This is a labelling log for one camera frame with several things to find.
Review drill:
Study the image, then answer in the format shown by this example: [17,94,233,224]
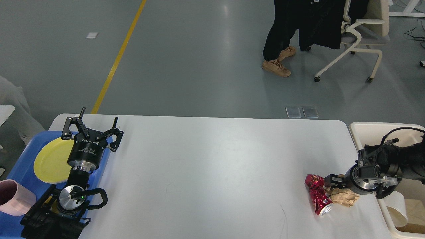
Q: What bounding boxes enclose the black floor cables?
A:
[403,27,425,50]

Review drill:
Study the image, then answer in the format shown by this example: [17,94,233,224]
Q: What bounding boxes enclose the small brown paper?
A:
[327,188,360,207]

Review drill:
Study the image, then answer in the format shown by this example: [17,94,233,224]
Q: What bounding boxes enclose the white office chair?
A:
[314,0,389,83]

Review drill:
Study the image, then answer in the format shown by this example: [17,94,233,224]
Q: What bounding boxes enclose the person in white trousers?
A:
[0,77,45,146]

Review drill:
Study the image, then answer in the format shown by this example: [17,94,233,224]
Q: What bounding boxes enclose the red snack wrapper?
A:
[305,174,333,216]

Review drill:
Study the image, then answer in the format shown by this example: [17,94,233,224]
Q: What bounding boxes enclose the floor outlet plates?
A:
[285,107,319,118]

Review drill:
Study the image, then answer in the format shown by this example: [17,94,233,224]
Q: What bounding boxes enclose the black jacket on chair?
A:
[298,0,370,52]

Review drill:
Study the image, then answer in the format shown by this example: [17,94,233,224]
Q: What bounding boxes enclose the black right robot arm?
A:
[324,134,425,199]

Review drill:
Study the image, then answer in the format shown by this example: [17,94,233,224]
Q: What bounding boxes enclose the person in black trousers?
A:
[262,0,298,77]

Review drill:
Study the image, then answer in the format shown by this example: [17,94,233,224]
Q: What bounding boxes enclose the white side table left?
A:
[0,105,15,126]

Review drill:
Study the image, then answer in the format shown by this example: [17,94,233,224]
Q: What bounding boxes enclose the white paper cup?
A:
[384,191,408,227]

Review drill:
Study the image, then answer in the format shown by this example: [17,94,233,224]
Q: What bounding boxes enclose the pink mug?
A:
[0,179,36,216]

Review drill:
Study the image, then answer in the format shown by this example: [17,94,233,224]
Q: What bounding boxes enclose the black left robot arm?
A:
[20,108,123,239]

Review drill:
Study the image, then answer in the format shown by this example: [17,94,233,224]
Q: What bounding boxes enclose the white plastic bin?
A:
[349,122,425,239]

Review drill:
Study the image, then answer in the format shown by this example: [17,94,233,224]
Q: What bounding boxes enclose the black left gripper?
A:
[61,107,124,172]

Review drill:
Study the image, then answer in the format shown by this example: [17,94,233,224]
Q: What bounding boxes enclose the yellow plastic plate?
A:
[33,138,74,184]

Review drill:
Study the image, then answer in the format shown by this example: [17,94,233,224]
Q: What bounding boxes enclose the white desk leg background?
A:
[389,0,425,18]

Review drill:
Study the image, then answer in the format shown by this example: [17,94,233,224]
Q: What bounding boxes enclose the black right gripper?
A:
[324,165,399,199]

